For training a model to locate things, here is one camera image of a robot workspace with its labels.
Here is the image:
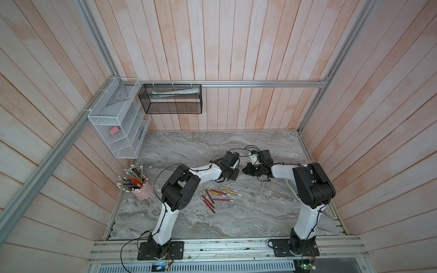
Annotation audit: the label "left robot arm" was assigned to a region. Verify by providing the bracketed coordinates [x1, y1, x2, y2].
[147, 151, 240, 259]

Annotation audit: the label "black wire mesh basket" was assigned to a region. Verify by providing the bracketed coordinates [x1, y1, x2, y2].
[138, 83, 203, 114]

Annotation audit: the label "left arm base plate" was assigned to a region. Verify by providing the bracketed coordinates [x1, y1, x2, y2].
[137, 241, 184, 260]

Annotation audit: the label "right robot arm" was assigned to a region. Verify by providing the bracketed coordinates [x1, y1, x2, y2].
[243, 150, 336, 256]

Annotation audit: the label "red carving knife steep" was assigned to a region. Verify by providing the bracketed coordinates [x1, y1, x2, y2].
[206, 190, 215, 205]

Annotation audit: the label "papers in black basket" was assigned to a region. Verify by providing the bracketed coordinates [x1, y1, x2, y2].
[151, 88, 201, 99]

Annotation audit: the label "white wire mesh shelf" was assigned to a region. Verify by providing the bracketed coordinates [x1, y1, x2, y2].
[88, 77, 151, 159]

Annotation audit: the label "pink eraser block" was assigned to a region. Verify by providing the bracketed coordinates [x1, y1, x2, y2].
[109, 126, 121, 136]

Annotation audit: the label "pink pencil cup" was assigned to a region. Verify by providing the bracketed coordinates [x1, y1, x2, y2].
[132, 176, 153, 200]

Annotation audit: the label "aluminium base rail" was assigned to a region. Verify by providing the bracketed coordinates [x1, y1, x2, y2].
[87, 235, 370, 264]

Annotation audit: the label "red carving knife left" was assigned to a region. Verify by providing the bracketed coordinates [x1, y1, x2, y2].
[202, 195, 214, 208]

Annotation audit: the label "bundle of pencils in cup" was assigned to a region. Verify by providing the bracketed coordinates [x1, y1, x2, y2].
[116, 164, 148, 192]

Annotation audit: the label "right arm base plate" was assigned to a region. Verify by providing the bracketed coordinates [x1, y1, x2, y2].
[267, 238, 320, 257]

